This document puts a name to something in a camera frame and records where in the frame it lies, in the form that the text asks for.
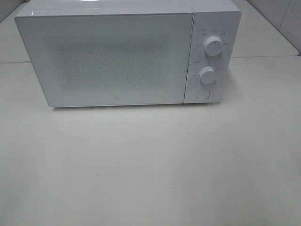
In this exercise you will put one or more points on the upper white power knob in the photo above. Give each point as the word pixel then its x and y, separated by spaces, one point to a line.
pixel 213 45

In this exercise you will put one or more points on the white microwave oven body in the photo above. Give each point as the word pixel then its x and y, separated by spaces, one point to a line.
pixel 210 17

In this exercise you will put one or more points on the round white door button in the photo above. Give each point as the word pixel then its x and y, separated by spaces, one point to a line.
pixel 202 94

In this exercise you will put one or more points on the white microwave door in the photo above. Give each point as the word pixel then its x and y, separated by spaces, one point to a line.
pixel 109 60

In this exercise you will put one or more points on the white timer knob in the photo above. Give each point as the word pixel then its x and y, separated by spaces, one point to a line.
pixel 207 75

